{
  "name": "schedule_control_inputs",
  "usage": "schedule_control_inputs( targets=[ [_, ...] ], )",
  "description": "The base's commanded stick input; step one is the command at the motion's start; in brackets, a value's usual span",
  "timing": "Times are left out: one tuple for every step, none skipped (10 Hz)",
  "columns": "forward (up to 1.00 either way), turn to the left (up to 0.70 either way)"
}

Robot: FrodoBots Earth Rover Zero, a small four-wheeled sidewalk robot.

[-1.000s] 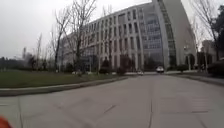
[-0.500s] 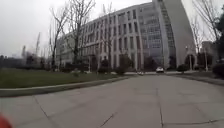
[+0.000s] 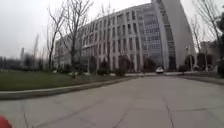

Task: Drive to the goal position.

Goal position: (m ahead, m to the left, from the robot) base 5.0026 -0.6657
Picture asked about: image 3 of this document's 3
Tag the row of dark bushes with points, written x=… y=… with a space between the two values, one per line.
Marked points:
x=103 y=68

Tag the large grey office building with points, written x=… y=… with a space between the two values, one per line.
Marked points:
x=150 y=36

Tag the white car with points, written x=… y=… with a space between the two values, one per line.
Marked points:
x=159 y=70

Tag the row of bare trees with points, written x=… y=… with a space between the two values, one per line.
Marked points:
x=74 y=33

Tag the grey concrete slab path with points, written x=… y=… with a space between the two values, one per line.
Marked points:
x=143 y=103

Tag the grey stone kerb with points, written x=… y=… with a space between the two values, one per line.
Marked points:
x=203 y=79
x=56 y=90

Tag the green grass lawn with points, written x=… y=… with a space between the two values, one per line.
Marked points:
x=36 y=80

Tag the robot's own part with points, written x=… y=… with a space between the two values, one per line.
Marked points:
x=3 y=122

